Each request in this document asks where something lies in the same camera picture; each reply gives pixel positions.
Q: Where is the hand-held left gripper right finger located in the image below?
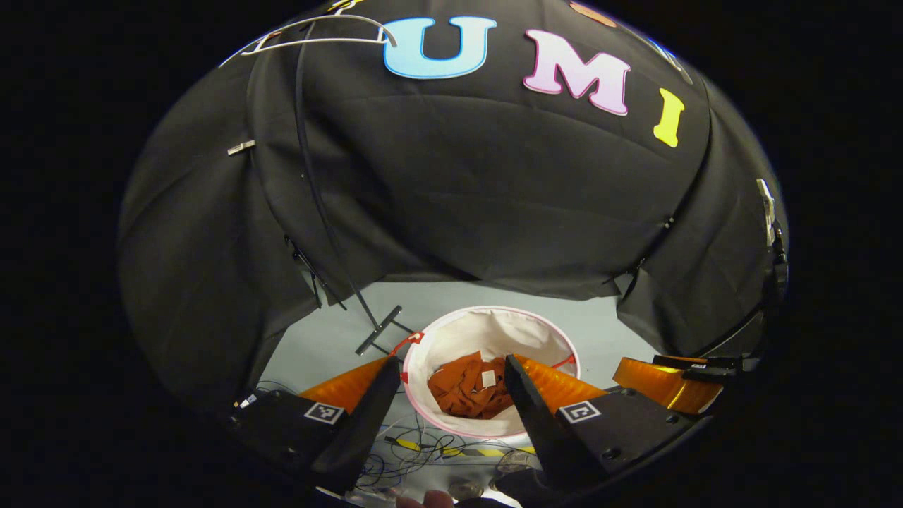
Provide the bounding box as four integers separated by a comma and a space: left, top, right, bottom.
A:
503, 354, 696, 495

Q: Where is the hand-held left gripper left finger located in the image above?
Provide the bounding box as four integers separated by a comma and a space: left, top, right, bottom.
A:
229, 356, 401, 495

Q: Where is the orange ribbed shirt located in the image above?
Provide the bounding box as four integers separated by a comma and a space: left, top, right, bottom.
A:
427, 351, 519, 421

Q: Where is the white pink laundry hamper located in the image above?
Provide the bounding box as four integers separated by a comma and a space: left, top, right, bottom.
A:
401, 306, 581, 440

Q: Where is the black clothes rack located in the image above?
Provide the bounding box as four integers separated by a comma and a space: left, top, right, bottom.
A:
293, 21, 417, 357

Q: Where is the white clothes hanger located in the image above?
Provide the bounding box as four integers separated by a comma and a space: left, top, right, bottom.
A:
219, 14, 397, 68

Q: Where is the black backdrop cloth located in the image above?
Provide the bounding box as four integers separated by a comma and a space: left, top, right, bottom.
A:
116, 0, 787, 417

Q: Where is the tangle of thin cables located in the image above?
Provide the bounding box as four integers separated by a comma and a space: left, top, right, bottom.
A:
353, 413, 544, 495

